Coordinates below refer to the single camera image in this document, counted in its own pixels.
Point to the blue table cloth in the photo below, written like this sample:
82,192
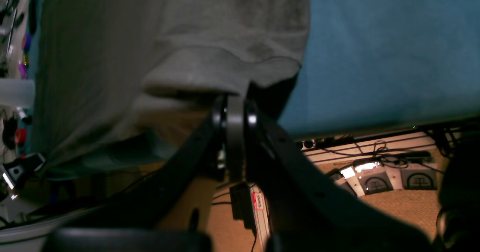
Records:
381,64

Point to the black power strip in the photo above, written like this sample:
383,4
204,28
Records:
324,143

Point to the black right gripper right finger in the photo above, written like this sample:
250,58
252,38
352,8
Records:
256,143

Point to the grey T-shirt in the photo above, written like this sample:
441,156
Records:
110,70

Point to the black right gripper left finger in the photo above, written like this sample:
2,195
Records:
218,123

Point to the translucent plastic cup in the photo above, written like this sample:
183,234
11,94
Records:
17,92

